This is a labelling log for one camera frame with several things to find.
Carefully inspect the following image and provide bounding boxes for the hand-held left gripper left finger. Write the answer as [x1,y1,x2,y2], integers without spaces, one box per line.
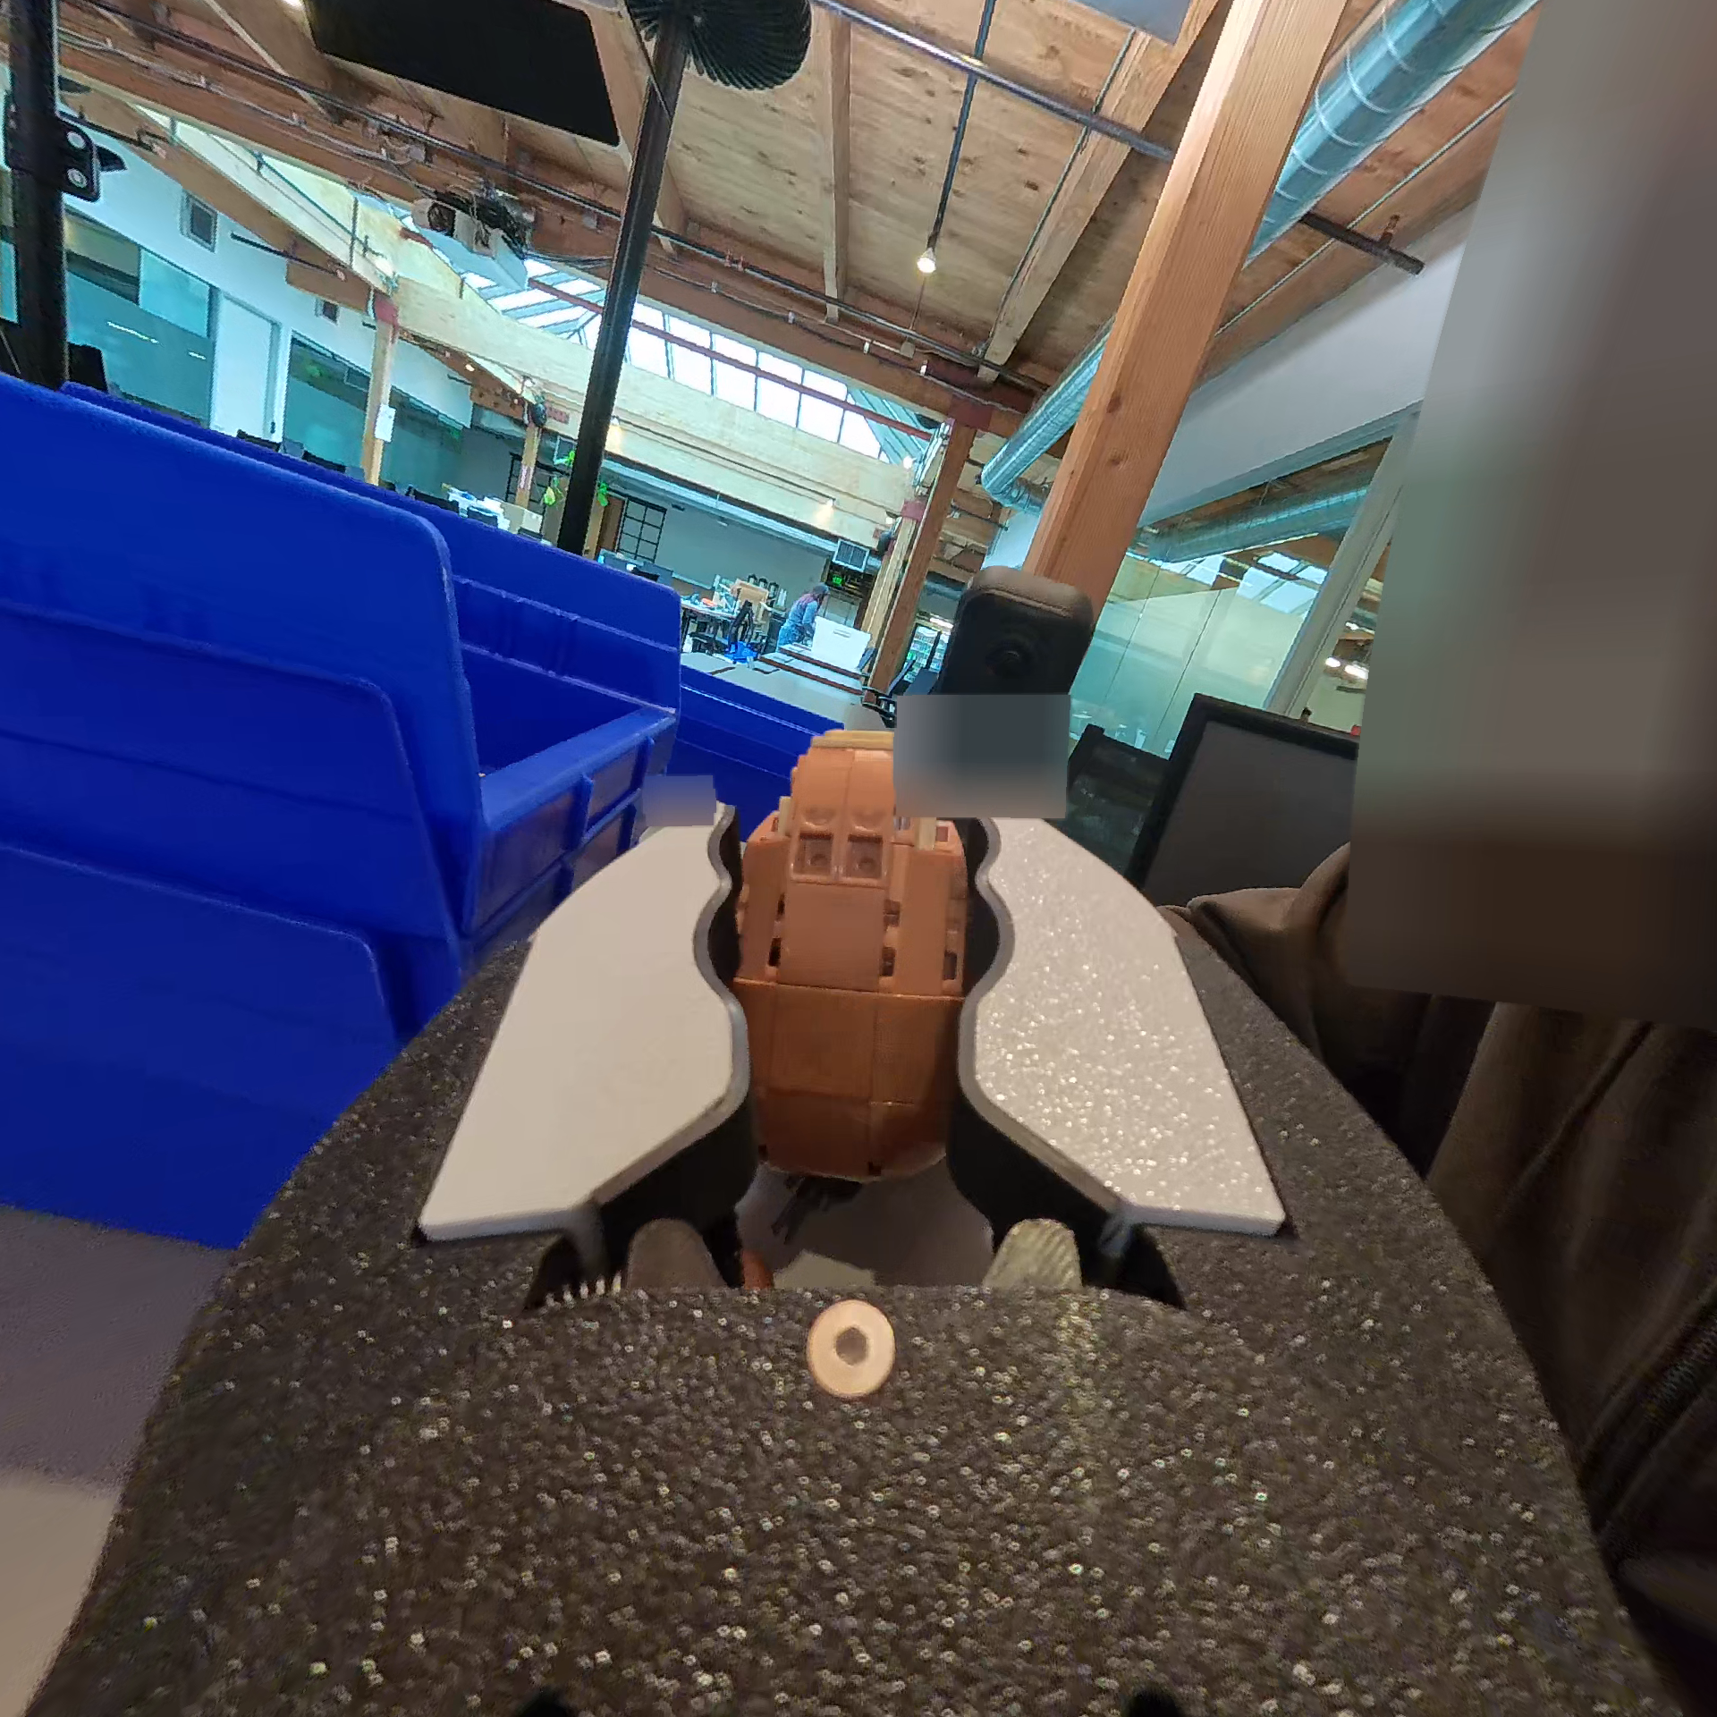
[419,802,745,1242]

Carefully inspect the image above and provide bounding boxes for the wooden post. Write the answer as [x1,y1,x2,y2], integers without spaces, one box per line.
[1020,0,1353,611]
[865,414,984,687]

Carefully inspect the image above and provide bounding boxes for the blue plastic bin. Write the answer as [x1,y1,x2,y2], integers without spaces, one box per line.
[0,372,684,1247]

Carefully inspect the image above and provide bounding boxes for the orange and tan toy segment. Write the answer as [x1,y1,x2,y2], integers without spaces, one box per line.
[731,731,969,1180]

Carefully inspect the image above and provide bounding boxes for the black floor lamp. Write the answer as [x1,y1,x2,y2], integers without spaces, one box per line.
[555,0,815,553]

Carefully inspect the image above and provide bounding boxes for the blue storage bin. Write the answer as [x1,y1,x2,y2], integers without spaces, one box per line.
[668,655,808,805]

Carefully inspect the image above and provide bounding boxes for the silver ventilation duct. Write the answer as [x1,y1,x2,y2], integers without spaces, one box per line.
[980,0,1538,498]

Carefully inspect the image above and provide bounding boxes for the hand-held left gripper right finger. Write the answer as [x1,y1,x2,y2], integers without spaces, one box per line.
[956,810,1289,1238]

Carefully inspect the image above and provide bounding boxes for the black framed board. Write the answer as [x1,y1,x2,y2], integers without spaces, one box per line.
[1132,692,1357,901]
[1066,723,1170,881]

